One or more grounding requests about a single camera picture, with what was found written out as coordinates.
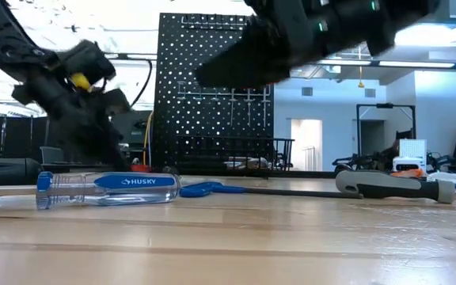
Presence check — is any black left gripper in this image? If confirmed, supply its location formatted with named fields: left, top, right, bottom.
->
left=12, top=66, right=131, bottom=168

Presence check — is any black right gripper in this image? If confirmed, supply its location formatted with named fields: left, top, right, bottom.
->
left=194, top=0, right=371, bottom=90

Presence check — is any black table frame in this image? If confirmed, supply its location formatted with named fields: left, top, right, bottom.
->
left=0, top=161, right=375, bottom=180

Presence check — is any dark computer monitor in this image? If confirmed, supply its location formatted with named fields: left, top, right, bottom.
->
left=108, top=110, right=154, bottom=146

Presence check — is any grey office chair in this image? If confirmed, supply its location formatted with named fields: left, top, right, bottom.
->
left=39, top=145, right=66, bottom=165

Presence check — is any grey and black screwdriver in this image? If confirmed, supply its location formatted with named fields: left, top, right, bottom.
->
left=333, top=169, right=456, bottom=205

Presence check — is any white box device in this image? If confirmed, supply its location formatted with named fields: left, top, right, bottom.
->
left=392, top=156, right=426, bottom=173

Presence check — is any yellow ceiling cord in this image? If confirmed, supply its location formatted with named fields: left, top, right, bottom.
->
left=352, top=43, right=366, bottom=89

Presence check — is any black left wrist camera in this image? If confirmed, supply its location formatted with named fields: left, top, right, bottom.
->
left=55, top=39, right=117, bottom=82

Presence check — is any black tube stand frame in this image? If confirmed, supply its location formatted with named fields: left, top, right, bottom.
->
left=355, top=103, right=417, bottom=158

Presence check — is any long black screwdriver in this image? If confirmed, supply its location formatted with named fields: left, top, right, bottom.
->
left=0, top=157, right=45, bottom=187

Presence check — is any black room partition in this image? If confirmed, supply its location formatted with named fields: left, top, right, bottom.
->
left=0, top=114, right=100, bottom=165

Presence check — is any black metal pegboard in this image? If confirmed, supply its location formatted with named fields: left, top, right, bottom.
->
left=150, top=12, right=276, bottom=175

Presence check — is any yellow hanging cable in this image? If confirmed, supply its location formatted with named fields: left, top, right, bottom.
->
left=142, top=110, right=154, bottom=167

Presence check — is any blue clear Husky screwdriver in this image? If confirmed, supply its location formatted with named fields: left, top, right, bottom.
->
left=0, top=170, right=181, bottom=211

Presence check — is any long ceiling light strip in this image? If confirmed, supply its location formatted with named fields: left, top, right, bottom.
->
left=104, top=51, right=158, bottom=61
left=291, top=57, right=456, bottom=70

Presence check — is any yellow cable tag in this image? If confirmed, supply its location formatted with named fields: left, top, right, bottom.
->
left=70, top=72, right=93, bottom=93

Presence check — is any blue T-handle hex key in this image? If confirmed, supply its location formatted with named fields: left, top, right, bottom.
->
left=179, top=180, right=363, bottom=200

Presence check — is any white grid panel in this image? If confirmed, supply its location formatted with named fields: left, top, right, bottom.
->
left=398, top=138, right=428, bottom=158

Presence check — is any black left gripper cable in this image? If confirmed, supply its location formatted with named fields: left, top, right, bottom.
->
left=128, top=59, right=154, bottom=108

